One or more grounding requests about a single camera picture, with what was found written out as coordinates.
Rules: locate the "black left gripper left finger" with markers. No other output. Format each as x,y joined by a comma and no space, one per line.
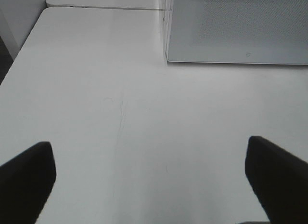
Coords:
26,182

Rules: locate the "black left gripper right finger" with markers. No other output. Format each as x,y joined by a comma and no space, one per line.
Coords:
279,180

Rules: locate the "white microwave door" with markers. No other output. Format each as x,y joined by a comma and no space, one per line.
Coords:
240,26

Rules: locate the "white microwave oven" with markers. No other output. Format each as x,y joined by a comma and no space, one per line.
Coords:
238,26

